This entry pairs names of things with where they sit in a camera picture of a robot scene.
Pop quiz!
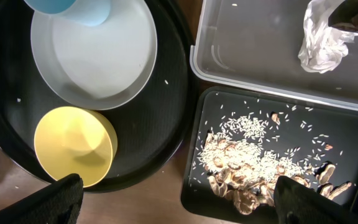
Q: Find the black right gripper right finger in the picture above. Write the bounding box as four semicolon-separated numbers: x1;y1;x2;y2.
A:
273;176;358;224

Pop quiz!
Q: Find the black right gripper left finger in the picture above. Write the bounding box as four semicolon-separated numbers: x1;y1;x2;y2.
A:
0;174;83;224

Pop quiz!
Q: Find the food scraps pile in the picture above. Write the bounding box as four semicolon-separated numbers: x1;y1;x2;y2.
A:
189;111;353;215

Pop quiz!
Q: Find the rectangular black tray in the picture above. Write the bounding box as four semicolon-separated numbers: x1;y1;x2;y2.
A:
181;87;358;223

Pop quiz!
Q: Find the light blue cup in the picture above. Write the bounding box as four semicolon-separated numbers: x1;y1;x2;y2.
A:
24;0;111;26

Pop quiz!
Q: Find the yellow bowl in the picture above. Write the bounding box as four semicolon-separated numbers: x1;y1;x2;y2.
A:
34;106;118;188

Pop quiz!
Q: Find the white tissue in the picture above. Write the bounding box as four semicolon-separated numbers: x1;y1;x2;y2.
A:
298;0;356;73

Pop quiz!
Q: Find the grey plate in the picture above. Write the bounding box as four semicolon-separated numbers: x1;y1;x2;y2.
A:
30;0;158;110

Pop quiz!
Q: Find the gold snack wrapper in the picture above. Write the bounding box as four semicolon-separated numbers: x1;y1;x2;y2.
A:
328;0;358;33

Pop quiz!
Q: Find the round black tray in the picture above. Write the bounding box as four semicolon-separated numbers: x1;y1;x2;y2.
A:
0;1;198;193

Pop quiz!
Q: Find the clear plastic bin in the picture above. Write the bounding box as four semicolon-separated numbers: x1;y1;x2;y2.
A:
190;0;358;111

